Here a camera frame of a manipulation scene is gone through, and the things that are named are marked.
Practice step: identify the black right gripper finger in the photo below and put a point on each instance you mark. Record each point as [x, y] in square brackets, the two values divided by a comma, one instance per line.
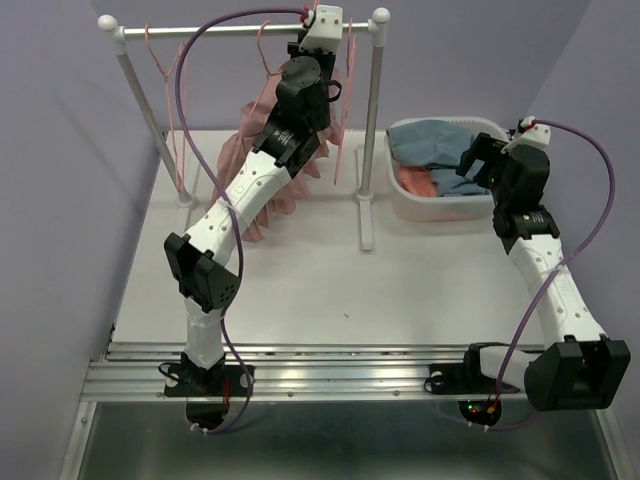
[472, 165]
[485, 143]

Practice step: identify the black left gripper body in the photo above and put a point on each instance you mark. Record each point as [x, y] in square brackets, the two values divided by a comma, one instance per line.
[326, 63]

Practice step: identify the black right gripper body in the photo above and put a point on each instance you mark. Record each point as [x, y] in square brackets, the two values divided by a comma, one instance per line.
[499, 189]

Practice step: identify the blue grey garment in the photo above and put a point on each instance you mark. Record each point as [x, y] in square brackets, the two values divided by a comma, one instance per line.
[436, 147]

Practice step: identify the salmon pink skirt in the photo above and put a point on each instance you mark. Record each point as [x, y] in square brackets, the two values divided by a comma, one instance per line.
[416, 181]

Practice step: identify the pink wire hanger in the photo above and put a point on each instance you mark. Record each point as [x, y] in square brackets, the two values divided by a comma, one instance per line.
[346, 97]
[168, 75]

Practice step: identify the pink hanger with blue garment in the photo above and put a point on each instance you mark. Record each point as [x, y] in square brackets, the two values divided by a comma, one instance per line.
[310, 5]

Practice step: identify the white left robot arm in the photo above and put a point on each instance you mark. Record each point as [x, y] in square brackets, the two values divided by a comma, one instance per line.
[295, 133]

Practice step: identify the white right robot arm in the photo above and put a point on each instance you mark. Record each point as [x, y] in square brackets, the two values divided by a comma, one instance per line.
[559, 355]

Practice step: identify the pink hanger with dusty garment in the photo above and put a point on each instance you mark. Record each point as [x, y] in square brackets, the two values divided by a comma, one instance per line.
[268, 71]

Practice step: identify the white plastic basket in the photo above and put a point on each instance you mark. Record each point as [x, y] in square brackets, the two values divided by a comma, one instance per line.
[416, 208]

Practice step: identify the dusty pink garment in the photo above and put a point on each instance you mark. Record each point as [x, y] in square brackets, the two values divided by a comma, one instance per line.
[233, 152]

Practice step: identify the white metal clothes rack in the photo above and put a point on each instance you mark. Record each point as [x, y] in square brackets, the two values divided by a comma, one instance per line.
[377, 27]

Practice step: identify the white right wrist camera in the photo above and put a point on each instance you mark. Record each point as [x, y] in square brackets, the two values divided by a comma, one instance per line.
[531, 133]

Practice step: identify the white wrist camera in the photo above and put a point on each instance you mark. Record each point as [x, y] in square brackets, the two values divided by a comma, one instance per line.
[323, 29]
[531, 133]

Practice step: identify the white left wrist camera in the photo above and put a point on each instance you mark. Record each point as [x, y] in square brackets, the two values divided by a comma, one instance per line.
[323, 29]

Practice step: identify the empty pink wire hanger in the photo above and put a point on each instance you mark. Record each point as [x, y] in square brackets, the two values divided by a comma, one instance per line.
[168, 75]

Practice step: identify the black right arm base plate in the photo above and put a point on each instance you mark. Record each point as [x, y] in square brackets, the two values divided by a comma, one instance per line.
[457, 379]

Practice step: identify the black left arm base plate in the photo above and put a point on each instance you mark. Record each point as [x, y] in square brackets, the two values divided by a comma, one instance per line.
[222, 381]

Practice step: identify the aluminium mounting rail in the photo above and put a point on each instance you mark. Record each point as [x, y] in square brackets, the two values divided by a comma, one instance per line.
[128, 372]

